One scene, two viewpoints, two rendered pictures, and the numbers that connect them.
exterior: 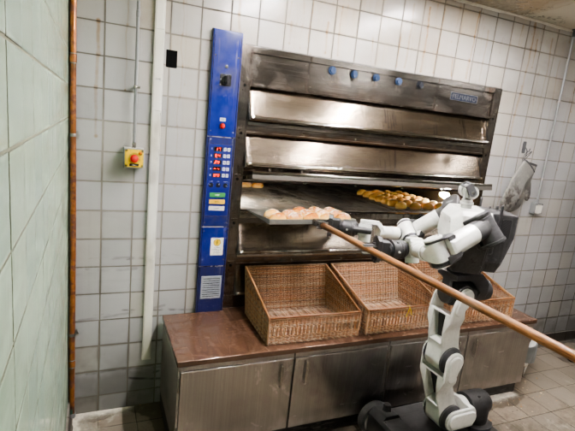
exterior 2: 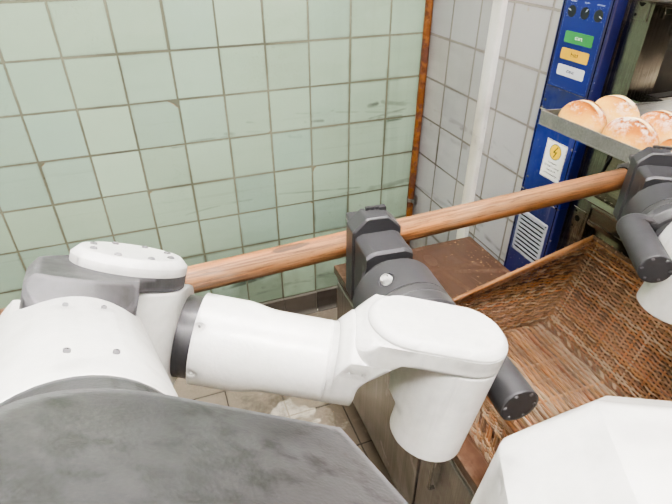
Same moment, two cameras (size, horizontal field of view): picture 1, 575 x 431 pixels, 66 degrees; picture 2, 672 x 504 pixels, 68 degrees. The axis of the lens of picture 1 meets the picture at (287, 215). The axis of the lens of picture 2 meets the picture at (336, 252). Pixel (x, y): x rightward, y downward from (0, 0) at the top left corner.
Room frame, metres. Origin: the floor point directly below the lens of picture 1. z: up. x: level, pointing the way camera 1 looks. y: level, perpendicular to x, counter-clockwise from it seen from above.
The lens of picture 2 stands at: (1.96, -0.89, 1.51)
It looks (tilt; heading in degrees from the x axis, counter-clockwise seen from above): 33 degrees down; 94
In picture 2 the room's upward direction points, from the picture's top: straight up
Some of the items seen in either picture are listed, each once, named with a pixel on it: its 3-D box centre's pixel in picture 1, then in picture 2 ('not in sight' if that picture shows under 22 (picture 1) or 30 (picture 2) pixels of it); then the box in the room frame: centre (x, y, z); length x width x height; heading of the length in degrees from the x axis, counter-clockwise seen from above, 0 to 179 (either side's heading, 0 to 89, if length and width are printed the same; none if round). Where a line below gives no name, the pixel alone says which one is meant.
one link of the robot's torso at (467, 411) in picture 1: (448, 409); not in sight; (2.18, -0.98, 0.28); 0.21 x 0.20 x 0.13; 116
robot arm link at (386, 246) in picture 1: (386, 249); (385, 284); (1.99, -0.47, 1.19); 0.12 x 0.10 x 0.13; 109
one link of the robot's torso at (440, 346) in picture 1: (447, 327); not in sight; (2.12, -0.87, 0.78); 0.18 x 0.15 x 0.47; 26
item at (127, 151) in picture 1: (133, 157); not in sight; (2.26, 0.81, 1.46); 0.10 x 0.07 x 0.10; 114
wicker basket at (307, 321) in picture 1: (299, 299); (582, 372); (2.43, -0.12, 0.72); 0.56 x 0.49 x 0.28; 113
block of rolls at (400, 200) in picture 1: (400, 198); not in sight; (3.56, -0.89, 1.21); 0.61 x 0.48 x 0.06; 24
